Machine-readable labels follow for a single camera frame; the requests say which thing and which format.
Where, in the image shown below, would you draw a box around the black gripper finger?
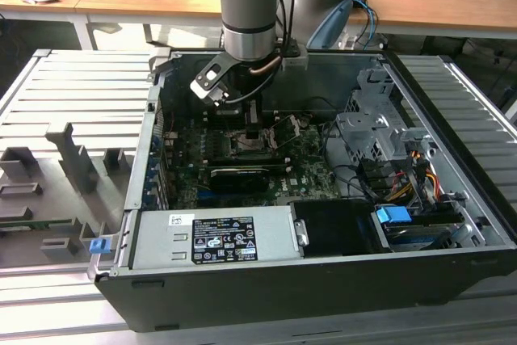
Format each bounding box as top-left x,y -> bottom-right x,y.
246,99 -> 259,133

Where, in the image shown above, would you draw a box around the black RAM slot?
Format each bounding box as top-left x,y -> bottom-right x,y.
210,156 -> 289,165
208,163 -> 292,172
216,108 -> 280,117
220,116 -> 282,124

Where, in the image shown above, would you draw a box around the CPU socket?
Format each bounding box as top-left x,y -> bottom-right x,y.
217,125 -> 284,160

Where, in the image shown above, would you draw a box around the blue expansion slot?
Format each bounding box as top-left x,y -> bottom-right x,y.
196,187 -> 243,205

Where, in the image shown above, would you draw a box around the black graphics card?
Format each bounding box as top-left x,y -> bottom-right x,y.
208,165 -> 271,196

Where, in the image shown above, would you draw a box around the green motherboard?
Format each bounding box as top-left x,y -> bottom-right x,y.
161,110 -> 344,211

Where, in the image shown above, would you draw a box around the pale blue teach pendant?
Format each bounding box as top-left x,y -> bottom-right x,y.
305,0 -> 355,51

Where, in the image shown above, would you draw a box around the metal drive cage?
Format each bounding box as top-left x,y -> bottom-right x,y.
334,68 -> 439,168

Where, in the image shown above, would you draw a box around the silver power supply unit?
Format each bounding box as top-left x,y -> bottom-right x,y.
128,205 -> 305,271

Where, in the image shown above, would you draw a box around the blue disk carrier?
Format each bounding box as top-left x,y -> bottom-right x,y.
374,205 -> 412,225

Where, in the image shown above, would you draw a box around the black open PC case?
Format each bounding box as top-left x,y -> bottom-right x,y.
86,48 -> 517,334

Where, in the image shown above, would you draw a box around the blue plastic clip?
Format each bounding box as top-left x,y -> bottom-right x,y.
89,238 -> 111,256

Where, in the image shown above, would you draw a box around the hard disk drive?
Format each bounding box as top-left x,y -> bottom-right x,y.
381,219 -> 460,250

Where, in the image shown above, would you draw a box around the grey parts rack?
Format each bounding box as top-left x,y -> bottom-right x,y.
0,120 -> 137,269

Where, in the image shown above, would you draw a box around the green RAM stick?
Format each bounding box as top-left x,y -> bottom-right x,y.
0,218 -> 74,231

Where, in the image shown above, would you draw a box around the black camera bracket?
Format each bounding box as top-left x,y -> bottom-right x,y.
196,52 -> 236,79

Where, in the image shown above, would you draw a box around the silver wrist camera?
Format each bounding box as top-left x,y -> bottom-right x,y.
189,69 -> 228,108

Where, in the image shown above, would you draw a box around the grey camera box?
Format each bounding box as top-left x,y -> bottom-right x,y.
280,53 -> 309,72

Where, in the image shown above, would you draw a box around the thin black cable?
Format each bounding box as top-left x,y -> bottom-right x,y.
308,95 -> 339,112

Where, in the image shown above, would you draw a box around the thick black cable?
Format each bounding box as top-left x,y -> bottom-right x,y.
322,118 -> 379,203

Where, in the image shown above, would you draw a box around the small metal bracket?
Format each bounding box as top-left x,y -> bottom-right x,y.
293,218 -> 310,247

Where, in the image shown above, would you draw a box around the black wire connectors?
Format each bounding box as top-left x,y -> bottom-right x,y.
358,158 -> 395,191

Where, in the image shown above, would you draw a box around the blue cable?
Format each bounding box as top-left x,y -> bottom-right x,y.
350,0 -> 380,46

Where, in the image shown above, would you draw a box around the yellow power wire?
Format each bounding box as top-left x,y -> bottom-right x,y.
387,149 -> 440,203

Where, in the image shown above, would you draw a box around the red wire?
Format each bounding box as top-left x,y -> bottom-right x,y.
395,172 -> 439,200

